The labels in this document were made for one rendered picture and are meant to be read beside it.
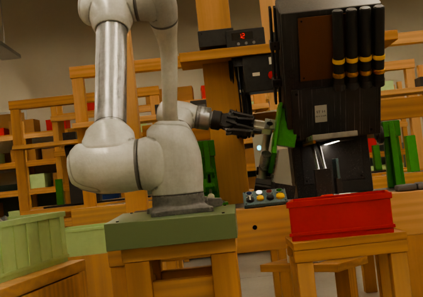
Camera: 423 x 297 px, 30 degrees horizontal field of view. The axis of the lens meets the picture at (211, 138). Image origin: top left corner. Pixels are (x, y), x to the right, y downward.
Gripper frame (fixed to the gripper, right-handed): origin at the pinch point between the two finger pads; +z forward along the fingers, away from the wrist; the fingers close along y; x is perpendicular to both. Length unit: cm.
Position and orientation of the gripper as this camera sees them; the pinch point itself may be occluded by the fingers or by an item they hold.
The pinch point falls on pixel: (262, 127)
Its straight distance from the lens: 304.4
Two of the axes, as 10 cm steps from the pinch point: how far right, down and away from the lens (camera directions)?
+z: 9.9, 1.5, -0.2
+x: -1.0, 7.3, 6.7
